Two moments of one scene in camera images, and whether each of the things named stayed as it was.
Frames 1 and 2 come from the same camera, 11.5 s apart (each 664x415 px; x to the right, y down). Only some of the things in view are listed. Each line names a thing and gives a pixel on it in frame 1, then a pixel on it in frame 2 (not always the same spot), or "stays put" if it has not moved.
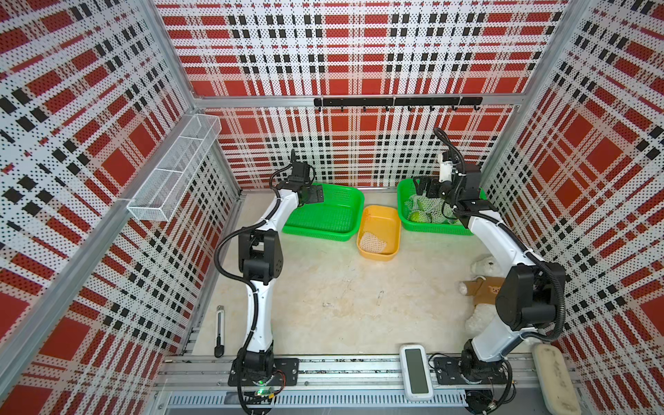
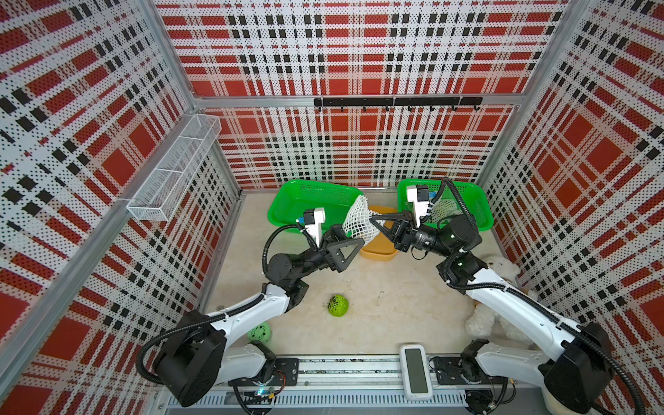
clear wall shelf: (160, 193) stays put
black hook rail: (399, 102) stays put
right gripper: (430, 182) → (399, 232)
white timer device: (417, 373) stays put
